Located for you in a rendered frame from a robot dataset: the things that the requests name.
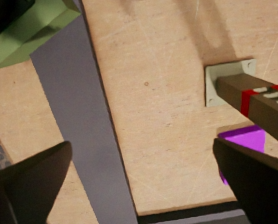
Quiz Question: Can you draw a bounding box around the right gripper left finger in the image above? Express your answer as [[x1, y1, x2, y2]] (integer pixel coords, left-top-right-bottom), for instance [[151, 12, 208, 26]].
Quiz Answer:
[[0, 141, 73, 224]]

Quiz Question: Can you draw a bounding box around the purple rectangular block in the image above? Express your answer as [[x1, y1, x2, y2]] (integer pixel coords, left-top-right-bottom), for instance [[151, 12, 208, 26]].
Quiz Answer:
[[218, 125, 266, 185]]

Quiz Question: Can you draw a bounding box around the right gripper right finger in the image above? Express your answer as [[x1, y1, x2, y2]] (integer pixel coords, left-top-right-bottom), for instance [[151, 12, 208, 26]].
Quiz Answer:
[[212, 137, 278, 224]]

